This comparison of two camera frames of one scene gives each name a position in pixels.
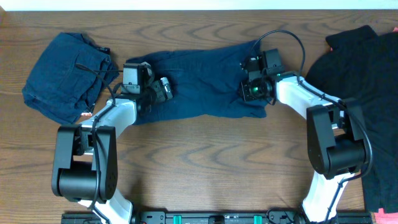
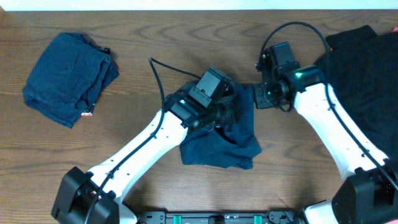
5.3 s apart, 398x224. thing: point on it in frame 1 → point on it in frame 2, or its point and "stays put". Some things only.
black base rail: [221, 216] stays put
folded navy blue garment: [63, 84] stays put
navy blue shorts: [204, 82] → [232, 146]
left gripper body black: [152, 96] → [218, 115]
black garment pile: [362, 66] stays put
